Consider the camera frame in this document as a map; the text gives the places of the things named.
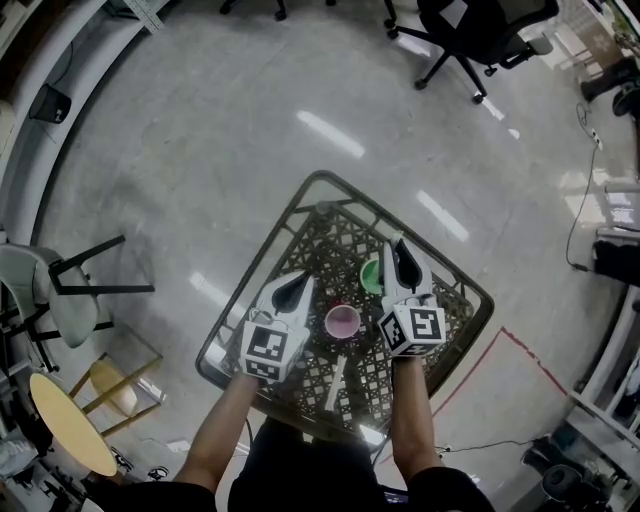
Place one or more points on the white power strip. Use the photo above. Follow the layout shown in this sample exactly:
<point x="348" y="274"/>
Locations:
<point x="596" y="139"/>
<point x="443" y="448"/>

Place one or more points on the black office chair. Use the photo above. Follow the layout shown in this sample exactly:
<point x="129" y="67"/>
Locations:
<point x="255" y="7"/>
<point x="480" y="30"/>

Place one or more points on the yellow round table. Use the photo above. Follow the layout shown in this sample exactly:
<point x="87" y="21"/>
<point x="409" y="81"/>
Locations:
<point x="70" y="425"/>

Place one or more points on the red floor tape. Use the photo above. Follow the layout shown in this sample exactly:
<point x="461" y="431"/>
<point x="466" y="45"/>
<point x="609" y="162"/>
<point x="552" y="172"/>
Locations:
<point x="535" y="356"/>

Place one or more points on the grey shell chair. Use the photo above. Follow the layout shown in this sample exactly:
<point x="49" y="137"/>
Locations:
<point x="75" y="315"/>

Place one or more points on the yellow wooden stool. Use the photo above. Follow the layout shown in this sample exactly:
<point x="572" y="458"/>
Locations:
<point x="112" y="385"/>

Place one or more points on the person's black shorts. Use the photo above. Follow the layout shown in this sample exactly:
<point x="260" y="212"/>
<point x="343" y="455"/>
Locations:
<point x="305" y="470"/>

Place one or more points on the person's black shirt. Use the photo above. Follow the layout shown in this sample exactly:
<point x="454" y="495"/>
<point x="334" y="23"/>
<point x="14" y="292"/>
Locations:
<point x="450" y="492"/>

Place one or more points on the pink plastic cup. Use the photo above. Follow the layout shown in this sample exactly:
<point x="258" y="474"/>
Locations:
<point x="342" y="322"/>

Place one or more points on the rattan glass-top side table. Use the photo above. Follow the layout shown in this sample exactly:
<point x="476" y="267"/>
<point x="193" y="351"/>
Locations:
<point x="350" y="240"/>

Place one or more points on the green plastic cup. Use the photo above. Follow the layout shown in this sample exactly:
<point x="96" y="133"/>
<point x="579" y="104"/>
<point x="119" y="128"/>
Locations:
<point x="370" y="277"/>

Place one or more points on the black bag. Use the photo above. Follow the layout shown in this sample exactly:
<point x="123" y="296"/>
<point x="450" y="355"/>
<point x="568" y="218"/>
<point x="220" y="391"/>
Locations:
<point x="617" y="262"/>

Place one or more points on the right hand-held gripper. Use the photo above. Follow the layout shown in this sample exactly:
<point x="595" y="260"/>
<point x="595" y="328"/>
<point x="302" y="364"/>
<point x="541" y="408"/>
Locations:
<point x="415" y="327"/>

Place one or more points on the person's left forearm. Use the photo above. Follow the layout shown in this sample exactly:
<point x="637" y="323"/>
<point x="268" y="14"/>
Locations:
<point x="215" y="440"/>

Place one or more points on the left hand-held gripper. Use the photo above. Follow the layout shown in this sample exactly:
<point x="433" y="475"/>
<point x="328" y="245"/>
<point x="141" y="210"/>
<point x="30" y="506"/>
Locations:
<point x="270" y="350"/>

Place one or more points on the black mesh waste bin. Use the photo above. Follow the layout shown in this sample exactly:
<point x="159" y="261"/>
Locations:
<point x="47" y="102"/>

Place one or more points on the person's right forearm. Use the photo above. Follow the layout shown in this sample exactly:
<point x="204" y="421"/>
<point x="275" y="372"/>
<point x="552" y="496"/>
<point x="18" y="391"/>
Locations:
<point x="412" y="425"/>

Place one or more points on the white metal shelf unit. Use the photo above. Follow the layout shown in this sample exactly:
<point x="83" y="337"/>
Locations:
<point x="145" y="15"/>

